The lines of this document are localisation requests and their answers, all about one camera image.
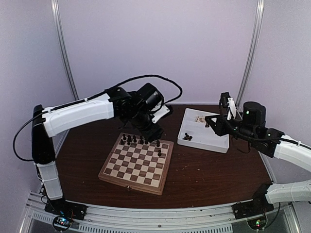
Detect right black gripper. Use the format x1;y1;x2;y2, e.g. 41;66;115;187
205;114;256;143

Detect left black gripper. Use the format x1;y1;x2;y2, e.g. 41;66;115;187
125;108;164;143

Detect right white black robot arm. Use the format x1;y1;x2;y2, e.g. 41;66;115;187
205;101;311;215

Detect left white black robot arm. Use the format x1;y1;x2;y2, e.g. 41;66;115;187
32;83;173;216

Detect light chess pieces in tray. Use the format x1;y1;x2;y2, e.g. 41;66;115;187
195;116;206;123

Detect dark chess pieces pile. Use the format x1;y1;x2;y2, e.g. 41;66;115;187
182;133;192;141

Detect right circuit board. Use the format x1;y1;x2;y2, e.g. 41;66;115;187
247;217;267;231

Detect circuit board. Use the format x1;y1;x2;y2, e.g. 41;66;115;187
247;217;267;231
52;216;73;231

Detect left circuit board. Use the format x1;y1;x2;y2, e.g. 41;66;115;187
52;216;73;231

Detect white plastic tray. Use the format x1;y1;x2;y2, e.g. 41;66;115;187
177;108;229;153

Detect wooden chessboard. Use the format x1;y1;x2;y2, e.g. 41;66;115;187
98;133;174;195

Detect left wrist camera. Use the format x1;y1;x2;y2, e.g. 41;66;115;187
137;83;163;111

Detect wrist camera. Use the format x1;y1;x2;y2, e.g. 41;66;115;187
137;83;163;111
242;101;266;127

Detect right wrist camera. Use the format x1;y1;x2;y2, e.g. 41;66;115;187
242;101;266;127

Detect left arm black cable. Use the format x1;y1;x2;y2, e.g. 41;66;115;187
85;74;183;102

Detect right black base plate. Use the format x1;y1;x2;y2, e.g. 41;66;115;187
232;200;274;219

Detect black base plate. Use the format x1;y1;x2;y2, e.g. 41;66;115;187
44;199;87;220
232;200;274;219

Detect aluminium front rail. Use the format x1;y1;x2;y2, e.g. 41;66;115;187
24;191;296;233

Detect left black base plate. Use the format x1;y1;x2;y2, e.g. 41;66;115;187
44;199;87;220

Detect right aluminium corner post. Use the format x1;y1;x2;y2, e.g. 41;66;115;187
236;0;265;107

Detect aluminium corner post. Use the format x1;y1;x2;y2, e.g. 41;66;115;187
236;0;265;107
51;0;79;100

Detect left aluminium corner post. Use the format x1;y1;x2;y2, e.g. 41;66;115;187
51;0;79;100

